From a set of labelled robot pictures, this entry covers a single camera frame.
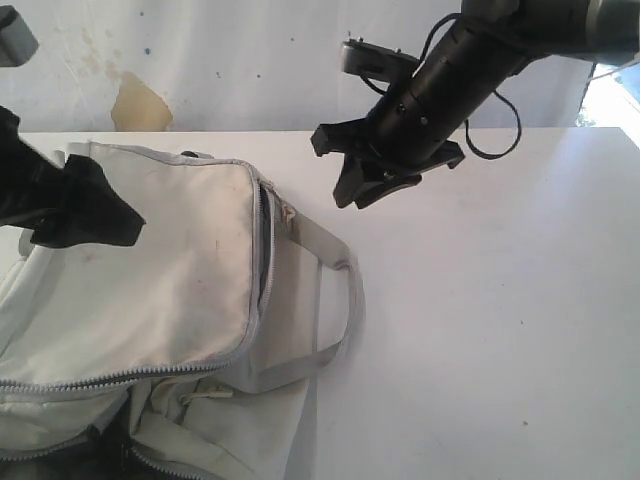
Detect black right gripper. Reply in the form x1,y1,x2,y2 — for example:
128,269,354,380
311,14,526,209

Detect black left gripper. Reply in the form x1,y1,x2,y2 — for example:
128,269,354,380
1,108,145,248

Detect white canvas backpack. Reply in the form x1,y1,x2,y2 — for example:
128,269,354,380
1,142,364,479

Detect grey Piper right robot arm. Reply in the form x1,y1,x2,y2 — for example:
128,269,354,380
311,1,639,209

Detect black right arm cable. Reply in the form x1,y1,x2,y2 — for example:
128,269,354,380
462,89,523,161

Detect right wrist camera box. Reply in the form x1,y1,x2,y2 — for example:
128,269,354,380
341,39,419,83

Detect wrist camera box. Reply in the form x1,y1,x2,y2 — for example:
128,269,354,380
0,5,39,68
341,39,419,83

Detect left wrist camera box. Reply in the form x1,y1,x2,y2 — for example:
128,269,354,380
0,5,39,68

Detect black window frame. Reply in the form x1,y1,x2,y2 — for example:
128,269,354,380
569,54,601,128

